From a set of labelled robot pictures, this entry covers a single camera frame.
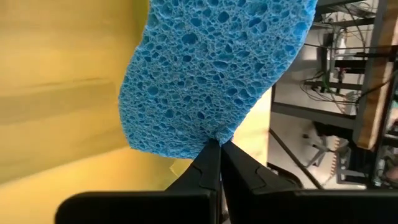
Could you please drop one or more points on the yellow plastic bin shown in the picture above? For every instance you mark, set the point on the yellow plastic bin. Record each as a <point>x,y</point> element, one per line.
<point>56,93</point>

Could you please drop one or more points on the wooden desk grey legs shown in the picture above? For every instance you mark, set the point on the wooden desk grey legs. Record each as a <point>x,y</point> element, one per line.
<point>374,93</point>

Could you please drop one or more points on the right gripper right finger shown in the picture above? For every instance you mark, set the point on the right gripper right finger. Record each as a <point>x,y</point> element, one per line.
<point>280,208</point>

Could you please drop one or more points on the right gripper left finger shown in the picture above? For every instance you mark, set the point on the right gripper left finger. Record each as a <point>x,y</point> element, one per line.
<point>174,205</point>

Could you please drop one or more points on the blue cellulose sponge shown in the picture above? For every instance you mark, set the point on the blue cellulose sponge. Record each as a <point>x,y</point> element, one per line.
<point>211,77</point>

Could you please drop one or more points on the grey chair base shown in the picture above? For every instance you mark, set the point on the grey chair base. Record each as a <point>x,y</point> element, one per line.
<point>320,152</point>

